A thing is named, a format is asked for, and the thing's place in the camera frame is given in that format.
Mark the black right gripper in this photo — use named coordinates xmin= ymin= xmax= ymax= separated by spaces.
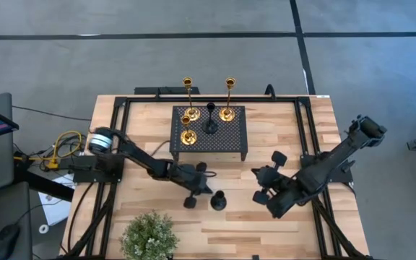
xmin=251 ymin=150 xmax=288 ymax=206

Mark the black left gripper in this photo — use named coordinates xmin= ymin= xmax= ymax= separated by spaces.
xmin=178 ymin=162 xmax=214 ymax=209

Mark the short black candlestick holder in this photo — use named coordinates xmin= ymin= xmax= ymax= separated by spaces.
xmin=209 ymin=190 xmax=228 ymax=212

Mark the short gold candlestick holder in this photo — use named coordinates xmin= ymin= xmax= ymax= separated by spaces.
xmin=180 ymin=114 xmax=198 ymax=147

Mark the tall black candlestick holder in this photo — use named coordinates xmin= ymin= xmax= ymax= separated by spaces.
xmin=201 ymin=102 xmax=219 ymax=135

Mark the tall gold candlestick holder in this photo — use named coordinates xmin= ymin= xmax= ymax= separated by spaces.
xmin=182 ymin=76 xmax=202 ymax=122
xmin=218 ymin=77 xmax=237 ymax=123

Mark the black perforated metal shelf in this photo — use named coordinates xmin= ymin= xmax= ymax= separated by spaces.
xmin=169 ymin=105 xmax=249 ymax=163

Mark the green potted plant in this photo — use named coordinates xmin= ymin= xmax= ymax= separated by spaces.
xmin=120 ymin=211 xmax=180 ymax=260

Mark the black hook clamp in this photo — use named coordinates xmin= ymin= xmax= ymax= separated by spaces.
xmin=264 ymin=83 xmax=277 ymax=100

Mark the white paper sheet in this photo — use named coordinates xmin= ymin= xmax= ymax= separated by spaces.
xmin=37 ymin=173 xmax=74 ymax=227

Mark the black desk leg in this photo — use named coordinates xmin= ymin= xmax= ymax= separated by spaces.
xmin=12 ymin=153 xmax=76 ymax=202

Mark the black computer mouse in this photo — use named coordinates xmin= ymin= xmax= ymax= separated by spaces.
xmin=0 ymin=223 xmax=22 ymax=260

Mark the black metal table frame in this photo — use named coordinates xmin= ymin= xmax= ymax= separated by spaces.
xmin=60 ymin=94 xmax=373 ymax=260

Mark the yellow cable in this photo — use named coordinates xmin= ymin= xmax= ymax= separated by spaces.
xmin=12 ymin=130 xmax=83 ymax=170

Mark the thin black floor cable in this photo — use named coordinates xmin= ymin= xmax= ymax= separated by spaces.
xmin=12 ymin=105 xmax=92 ymax=122

